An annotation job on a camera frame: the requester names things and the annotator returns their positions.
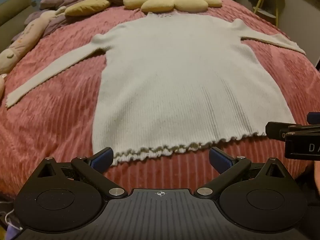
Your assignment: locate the yellow leaf-shaped pillow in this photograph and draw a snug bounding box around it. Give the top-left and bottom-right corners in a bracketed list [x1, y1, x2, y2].
[64, 0, 111, 17]

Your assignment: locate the pink ribbed blanket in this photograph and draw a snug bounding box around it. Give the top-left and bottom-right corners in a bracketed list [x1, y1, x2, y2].
[0, 0, 320, 203]

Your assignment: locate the white cable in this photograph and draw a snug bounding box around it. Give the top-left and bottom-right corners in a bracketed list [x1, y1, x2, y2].
[0, 209, 23, 230]

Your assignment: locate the long beige plush toy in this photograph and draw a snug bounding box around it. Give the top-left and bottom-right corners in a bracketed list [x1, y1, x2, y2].
[0, 6, 67, 74]

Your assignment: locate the yellow side table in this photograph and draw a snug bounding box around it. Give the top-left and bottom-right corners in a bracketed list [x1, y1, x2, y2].
[252, 0, 285, 27]

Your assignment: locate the white knit sweater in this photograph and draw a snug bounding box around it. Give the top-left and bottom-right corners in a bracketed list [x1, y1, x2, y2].
[5, 11, 307, 167]

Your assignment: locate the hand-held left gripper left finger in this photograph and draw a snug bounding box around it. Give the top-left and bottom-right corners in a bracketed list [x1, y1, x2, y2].
[37, 147, 127, 198]

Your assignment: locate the olive padded headboard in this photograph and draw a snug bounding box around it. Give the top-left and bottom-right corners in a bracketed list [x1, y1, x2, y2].
[0, 0, 32, 27]

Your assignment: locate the pale pink plush toy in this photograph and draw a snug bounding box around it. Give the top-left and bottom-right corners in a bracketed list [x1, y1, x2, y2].
[0, 74, 8, 99]

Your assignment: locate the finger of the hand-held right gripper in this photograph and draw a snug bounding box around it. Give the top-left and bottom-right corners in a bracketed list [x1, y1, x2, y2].
[307, 112, 320, 125]
[265, 121, 320, 140]

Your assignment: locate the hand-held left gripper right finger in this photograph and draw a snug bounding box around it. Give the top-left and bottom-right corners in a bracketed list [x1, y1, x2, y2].
[196, 146, 287, 198]

